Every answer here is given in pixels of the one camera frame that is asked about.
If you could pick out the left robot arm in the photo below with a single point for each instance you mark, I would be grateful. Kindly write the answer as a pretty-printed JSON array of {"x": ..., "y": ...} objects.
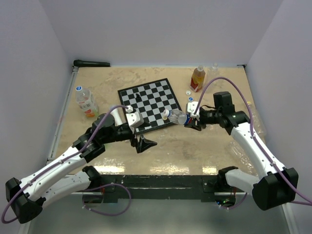
[{"x": 70, "y": 172}]

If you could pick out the blue cap tea bottle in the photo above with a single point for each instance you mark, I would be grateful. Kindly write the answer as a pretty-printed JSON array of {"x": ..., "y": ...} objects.
[{"x": 86, "y": 101}]

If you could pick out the clear crushed bottle right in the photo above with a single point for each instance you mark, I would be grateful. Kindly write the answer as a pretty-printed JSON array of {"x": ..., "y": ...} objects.
[{"x": 240, "y": 157}]

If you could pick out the black white chessboard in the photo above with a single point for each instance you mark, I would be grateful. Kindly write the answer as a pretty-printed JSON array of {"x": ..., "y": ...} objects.
[{"x": 156, "y": 96}]

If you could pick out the pepsi label bottle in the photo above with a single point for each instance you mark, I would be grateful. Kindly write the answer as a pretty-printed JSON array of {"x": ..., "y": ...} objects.
[{"x": 179, "y": 117}]

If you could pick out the white pepsi bottle cap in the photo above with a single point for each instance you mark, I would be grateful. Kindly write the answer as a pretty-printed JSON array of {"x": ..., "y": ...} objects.
[{"x": 166, "y": 114}]

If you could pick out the amber drink bottle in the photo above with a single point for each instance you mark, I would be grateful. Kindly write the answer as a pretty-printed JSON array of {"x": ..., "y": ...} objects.
[{"x": 197, "y": 78}]

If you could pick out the black chess piece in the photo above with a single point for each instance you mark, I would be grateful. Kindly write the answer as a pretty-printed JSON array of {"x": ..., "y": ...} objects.
[{"x": 138, "y": 97}]

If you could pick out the white tube bottle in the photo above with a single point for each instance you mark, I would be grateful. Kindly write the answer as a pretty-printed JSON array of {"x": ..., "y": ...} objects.
[{"x": 114, "y": 112}]

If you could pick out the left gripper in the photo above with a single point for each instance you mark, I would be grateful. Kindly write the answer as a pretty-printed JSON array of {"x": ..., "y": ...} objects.
[{"x": 143, "y": 144}]

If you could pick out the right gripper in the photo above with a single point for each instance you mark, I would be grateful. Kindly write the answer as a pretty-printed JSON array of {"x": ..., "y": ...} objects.
[{"x": 200, "y": 122}]

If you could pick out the black base frame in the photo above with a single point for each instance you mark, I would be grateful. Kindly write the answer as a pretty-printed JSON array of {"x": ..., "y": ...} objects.
[{"x": 173, "y": 187}]

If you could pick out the black handle tool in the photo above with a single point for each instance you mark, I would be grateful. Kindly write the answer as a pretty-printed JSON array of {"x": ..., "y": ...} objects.
[{"x": 83, "y": 63}]

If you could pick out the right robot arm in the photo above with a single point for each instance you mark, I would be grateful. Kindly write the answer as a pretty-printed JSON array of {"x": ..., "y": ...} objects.
[{"x": 274, "y": 184}]

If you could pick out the yellow cap clear bottle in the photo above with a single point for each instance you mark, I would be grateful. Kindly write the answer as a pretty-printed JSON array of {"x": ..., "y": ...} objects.
[{"x": 257, "y": 122}]

